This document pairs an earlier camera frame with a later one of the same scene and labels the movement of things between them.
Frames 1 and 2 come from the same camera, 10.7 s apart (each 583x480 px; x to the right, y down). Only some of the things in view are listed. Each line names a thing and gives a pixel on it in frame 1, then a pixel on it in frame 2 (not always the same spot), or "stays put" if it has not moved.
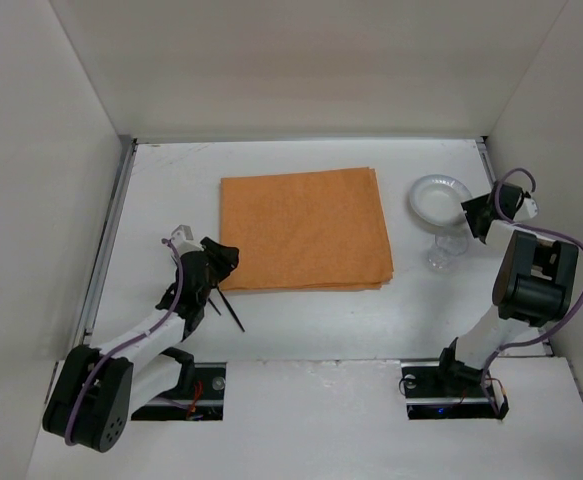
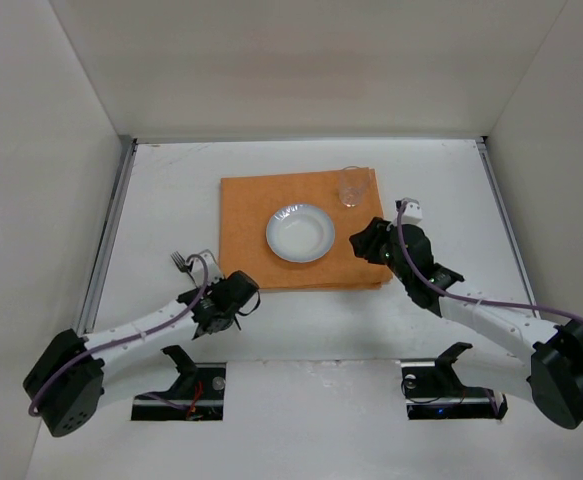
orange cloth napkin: [305, 231] stays put
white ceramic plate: [437, 199] → [300, 233]
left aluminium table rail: [85, 327] stays put
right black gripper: [476, 212] → [374, 242]
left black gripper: [216, 265] → [203, 307]
